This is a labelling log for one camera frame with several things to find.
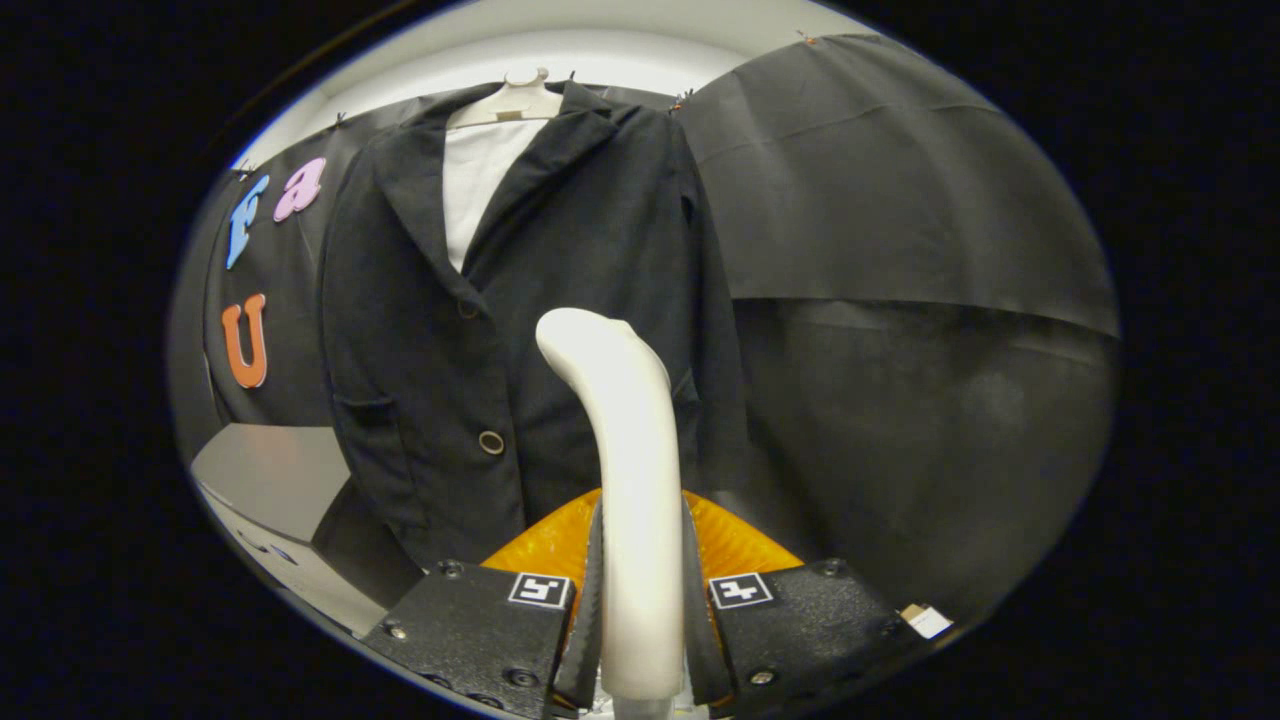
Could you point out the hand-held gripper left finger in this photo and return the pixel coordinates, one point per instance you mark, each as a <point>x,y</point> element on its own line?
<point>470,630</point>

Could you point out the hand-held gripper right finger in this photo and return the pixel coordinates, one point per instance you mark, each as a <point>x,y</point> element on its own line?
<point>810,625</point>

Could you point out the white garment steamer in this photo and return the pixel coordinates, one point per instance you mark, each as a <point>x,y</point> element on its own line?
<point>640,500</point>

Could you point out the black suit jacket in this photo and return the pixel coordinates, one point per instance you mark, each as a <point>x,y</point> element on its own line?
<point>580,250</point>

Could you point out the white clothes hanger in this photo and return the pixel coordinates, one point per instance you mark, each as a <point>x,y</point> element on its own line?
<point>510,100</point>

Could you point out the white paper box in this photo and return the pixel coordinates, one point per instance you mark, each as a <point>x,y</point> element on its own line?
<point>932,622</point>

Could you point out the black backdrop cloth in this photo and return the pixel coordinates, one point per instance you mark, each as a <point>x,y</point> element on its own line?
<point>900,400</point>

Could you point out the grey cabinet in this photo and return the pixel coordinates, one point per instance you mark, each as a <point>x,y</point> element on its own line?
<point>270,480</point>

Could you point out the white mannequin torso with stand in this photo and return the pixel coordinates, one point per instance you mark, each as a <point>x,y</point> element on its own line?
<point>480,180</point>

